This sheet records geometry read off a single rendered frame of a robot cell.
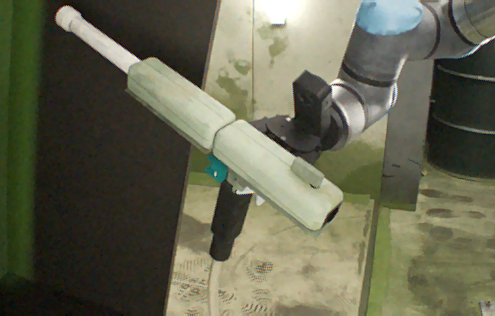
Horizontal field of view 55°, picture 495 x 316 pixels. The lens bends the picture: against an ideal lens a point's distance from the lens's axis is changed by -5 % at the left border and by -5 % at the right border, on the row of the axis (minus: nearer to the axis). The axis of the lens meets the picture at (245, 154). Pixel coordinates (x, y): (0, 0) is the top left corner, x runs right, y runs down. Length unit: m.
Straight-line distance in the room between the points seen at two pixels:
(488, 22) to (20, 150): 0.80
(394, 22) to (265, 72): 1.73
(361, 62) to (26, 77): 0.55
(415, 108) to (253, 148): 1.87
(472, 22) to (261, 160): 0.40
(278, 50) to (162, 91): 1.80
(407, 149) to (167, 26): 1.79
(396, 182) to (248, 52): 0.94
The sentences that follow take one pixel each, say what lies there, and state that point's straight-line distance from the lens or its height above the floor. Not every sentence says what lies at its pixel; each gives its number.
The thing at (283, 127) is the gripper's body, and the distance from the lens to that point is 0.65.
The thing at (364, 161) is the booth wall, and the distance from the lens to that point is 2.46.
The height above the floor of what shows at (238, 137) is 0.93.
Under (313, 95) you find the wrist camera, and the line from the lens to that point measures 0.60.
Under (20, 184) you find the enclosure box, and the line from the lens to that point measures 1.00.
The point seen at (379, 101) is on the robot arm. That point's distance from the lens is 0.79.
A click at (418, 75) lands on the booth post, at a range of 2.34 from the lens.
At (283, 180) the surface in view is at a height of 0.90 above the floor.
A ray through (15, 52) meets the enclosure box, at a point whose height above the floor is 0.98.
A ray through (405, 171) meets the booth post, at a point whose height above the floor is 0.21.
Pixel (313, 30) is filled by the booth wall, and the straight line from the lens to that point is 2.34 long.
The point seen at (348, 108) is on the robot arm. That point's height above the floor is 0.92.
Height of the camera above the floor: 1.11
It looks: 21 degrees down
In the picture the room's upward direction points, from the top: straight up
